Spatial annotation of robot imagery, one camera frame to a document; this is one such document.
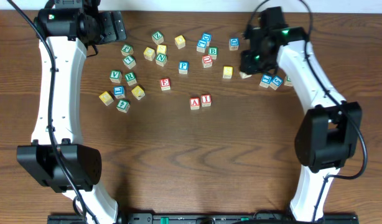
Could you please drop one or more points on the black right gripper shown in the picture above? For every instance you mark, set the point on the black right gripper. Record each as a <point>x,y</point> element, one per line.
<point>248,66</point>

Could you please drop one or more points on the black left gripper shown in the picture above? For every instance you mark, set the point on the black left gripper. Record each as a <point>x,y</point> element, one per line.
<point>109,35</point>

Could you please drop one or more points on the red I letter block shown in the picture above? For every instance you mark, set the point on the red I letter block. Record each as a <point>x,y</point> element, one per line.
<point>206,100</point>

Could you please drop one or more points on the red A letter block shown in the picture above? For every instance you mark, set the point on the red A letter block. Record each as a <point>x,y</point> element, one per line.
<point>195,103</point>

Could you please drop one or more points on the blue 2 number block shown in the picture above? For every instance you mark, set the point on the blue 2 number block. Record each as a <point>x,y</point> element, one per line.
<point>244,75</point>

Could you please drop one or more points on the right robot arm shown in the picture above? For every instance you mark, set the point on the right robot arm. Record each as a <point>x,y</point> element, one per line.
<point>329,144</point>

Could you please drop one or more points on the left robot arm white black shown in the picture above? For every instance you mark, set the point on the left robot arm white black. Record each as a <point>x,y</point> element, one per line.
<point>56,156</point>

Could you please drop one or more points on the blue I letter block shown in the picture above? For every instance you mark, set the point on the blue I letter block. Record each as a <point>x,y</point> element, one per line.
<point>265,81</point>

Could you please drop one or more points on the green J block left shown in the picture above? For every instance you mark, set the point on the green J block left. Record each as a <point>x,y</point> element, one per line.
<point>127,50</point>

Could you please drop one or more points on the green j block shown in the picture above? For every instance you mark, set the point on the green j block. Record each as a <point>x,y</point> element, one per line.
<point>127,50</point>
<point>287,81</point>

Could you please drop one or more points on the yellow S block centre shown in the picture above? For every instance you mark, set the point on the yellow S block centre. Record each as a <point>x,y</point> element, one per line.
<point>227,72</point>

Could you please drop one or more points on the blue D block right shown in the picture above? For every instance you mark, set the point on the blue D block right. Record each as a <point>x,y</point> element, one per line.
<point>234,44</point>

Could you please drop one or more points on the blue d block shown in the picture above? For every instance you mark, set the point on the blue d block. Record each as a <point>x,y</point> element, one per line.
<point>207,38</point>
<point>234,44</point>

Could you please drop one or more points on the blue G letter block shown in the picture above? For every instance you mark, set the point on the blue G letter block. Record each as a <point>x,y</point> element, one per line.
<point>276,82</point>

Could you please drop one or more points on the green J block right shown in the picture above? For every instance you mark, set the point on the green J block right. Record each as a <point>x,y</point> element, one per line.
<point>287,81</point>

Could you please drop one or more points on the green B letter block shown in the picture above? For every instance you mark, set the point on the green B letter block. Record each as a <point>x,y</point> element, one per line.
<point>213,52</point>

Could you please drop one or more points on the yellow block beside S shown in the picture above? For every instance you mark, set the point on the yellow block beside S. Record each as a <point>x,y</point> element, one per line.
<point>149,53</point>

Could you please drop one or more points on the red U block centre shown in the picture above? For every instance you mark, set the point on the red U block centre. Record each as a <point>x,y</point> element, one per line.
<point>207,61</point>

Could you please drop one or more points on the green Z letter block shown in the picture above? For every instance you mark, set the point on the green Z letter block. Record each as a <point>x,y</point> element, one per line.
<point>157,37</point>

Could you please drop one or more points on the green V letter block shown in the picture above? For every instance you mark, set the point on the green V letter block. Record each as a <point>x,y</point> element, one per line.
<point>115,76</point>

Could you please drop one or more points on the green R letter block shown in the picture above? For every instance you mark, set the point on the green R letter block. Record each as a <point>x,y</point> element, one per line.
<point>130,78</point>

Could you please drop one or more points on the blue D block upper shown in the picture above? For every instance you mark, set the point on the blue D block upper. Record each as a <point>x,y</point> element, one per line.
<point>207,38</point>

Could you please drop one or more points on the yellow S block near N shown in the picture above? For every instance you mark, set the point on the yellow S block near N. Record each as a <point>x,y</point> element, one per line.
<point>162,49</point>

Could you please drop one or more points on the blue L block centre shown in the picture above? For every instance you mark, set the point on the blue L block centre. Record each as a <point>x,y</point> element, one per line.
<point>201,46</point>

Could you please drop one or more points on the green N letter block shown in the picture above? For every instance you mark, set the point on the green N letter block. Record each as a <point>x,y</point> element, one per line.
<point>161,59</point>

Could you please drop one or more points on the blue L block left cluster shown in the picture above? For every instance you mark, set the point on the blue L block left cluster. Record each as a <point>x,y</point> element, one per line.
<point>119,92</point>

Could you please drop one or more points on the yellow block top centre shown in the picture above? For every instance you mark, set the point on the yellow block top centre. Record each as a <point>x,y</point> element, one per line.
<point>180,41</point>

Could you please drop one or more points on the blue P letter block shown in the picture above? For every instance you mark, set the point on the blue P letter block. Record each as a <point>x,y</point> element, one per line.
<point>183,67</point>

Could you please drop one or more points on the yellow K letter block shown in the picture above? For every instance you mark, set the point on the yellow K letter block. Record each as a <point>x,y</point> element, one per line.
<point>138,92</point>

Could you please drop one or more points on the yellow block far left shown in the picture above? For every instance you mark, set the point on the yellow block far left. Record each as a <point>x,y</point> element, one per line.
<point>106,98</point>

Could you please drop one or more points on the red E letter block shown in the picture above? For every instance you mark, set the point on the red E letter block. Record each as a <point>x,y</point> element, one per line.
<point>165,84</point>

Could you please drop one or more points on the green 4 number block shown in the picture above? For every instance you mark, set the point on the green 4 number block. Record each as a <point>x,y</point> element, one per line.
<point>123,106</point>

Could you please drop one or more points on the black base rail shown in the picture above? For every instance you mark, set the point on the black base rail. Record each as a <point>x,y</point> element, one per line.
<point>147,218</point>

